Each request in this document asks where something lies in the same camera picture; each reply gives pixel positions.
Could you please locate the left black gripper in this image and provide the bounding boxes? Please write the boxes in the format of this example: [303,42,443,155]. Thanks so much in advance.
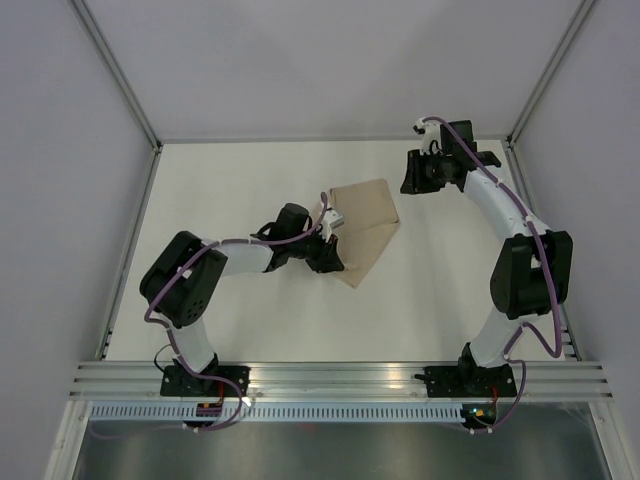
[288,226,344,275]

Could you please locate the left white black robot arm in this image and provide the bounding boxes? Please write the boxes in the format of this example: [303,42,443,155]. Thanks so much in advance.
[139,198,345,397]

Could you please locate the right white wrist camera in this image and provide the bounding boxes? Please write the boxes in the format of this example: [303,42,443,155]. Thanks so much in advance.
[413,118,441,155]

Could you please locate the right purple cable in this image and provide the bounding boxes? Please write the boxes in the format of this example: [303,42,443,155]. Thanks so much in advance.
[424,116,564,359]

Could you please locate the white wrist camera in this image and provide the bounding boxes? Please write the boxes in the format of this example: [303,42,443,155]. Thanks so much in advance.
[413,118,441,155]
[320,207,345,243]

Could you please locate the aluminium frame post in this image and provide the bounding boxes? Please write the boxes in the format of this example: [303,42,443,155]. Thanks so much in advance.
[504,0,601,146]
[68,0,162,152]

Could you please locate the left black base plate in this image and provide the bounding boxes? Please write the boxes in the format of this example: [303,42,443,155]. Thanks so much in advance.
[160,365,251,398]

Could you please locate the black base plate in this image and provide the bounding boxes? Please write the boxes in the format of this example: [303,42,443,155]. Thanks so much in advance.
[160,365,251,398]
[413,365,517,398]

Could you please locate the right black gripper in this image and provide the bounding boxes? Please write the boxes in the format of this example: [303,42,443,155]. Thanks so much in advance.
[399,148,450,195]

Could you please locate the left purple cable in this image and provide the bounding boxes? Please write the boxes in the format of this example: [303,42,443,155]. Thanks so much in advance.
[143,189,331,386]

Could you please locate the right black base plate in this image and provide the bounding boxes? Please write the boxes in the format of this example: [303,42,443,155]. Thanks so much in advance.
[413,365,517,398]

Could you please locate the right aluminium frame post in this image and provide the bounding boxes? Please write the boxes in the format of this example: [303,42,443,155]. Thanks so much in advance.
[504,0,601,146]

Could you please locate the beige cloth napkin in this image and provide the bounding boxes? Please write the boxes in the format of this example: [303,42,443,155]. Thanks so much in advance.
[328,178,400,289]

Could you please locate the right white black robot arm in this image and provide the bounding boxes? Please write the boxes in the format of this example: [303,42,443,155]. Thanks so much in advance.
[400,117,573,399]

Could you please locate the left aluminium frame post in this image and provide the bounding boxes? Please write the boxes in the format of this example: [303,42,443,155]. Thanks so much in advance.
[68,0,162,152]

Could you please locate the purple cable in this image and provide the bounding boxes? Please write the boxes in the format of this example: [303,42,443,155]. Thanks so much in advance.
[424,116,564,359]
[143,189,331,386]

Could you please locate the white slotted cable duct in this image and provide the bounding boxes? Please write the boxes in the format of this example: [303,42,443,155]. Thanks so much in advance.
[90,402,464,423]

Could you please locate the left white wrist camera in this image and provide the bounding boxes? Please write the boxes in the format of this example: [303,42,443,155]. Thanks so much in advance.
[320,207,345,243]

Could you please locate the aluminium mounting rail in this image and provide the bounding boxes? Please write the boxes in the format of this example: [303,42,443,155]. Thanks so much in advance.
[69,361,613,403]

